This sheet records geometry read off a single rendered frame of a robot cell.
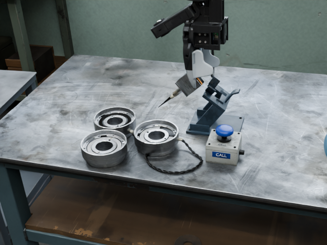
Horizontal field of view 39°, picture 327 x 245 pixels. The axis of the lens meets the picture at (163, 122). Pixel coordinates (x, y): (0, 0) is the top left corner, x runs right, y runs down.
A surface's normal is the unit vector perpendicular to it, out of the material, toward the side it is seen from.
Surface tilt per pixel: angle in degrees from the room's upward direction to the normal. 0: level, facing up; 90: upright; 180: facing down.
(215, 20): 87
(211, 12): 87
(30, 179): 0
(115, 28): 90
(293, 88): 0
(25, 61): 90
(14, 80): 0
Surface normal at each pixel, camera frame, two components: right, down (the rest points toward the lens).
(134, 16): -0.28, 0.51
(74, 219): -0.04, -0.85
